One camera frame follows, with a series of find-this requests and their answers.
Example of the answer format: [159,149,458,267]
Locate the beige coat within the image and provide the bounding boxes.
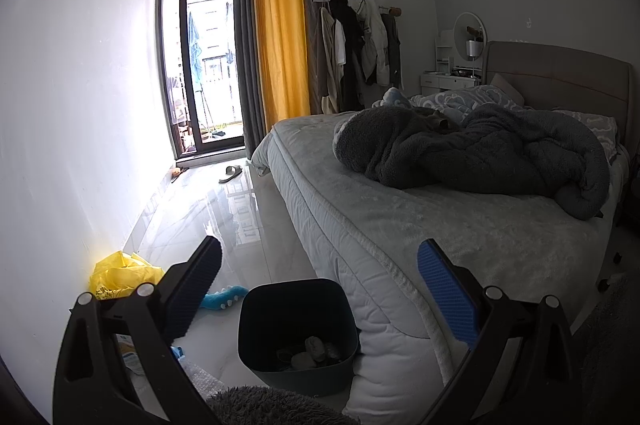
[319,5,346,113]

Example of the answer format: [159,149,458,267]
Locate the yellow plastic bag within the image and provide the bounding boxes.
[89,250,166,301]

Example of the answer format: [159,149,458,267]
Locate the white jacket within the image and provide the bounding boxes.
[350,0,391,86]

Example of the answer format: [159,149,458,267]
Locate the clothes rack rail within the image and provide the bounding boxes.
[312,0,403,13]

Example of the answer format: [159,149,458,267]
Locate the yellow curtain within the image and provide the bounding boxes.
[252,0,311,126]

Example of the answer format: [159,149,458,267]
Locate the white table lamp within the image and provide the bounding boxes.
[465,40,482,78]

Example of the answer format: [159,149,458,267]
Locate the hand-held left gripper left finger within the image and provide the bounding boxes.
[52,234,223,425]

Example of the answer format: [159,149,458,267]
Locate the sliding glass balcony door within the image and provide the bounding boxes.
[159,0,248,156]

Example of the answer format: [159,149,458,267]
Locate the white vanity table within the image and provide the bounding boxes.
[420,70,483,93]

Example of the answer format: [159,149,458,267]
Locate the beige pillow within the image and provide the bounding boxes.
[487,72,526,106]

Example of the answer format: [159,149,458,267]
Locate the clear bubble wrap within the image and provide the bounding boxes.
[177,355,226,401]

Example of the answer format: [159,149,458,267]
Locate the blue patterned cloth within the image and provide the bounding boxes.
[382,88,416,108]

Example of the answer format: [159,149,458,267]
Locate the round white mirror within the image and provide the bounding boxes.
[453,12,486,58]

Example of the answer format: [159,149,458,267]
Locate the dark grey hanging clothes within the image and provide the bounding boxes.
[381,11,403,88]

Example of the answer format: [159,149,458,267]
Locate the blue plush toy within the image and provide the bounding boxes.
[200,285,249,312]

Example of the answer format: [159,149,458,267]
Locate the blue paper packet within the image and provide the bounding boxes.
[112,332,146,376]

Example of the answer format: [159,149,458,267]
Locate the dark teal trash bin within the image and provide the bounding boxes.
[237,277,361,398]

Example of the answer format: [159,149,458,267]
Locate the grey fuzzy garment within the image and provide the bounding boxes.
[206,385,361,425]

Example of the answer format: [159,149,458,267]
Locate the beige padded headboard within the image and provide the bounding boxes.
[485,40,633,141]

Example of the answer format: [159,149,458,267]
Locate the patterned pillows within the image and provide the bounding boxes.
[410,85,618,156]

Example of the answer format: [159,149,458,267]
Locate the black jacket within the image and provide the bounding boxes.
[330,0,366,111]

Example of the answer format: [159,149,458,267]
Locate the white desktop shelf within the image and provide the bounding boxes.
[435,38,456,73]

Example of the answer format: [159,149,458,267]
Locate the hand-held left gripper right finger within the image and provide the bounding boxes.
[417,239,583,425]

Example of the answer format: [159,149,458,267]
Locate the dark grey fleece blanket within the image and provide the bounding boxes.
[333,104,611,221]

